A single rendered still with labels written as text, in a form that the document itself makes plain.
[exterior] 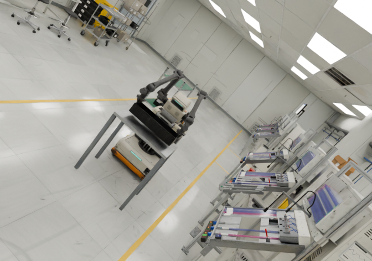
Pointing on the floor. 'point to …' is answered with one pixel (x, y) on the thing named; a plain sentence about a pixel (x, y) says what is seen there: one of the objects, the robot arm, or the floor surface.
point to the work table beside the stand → (136, 125)
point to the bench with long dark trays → (48, 1)
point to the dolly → (87, 10)
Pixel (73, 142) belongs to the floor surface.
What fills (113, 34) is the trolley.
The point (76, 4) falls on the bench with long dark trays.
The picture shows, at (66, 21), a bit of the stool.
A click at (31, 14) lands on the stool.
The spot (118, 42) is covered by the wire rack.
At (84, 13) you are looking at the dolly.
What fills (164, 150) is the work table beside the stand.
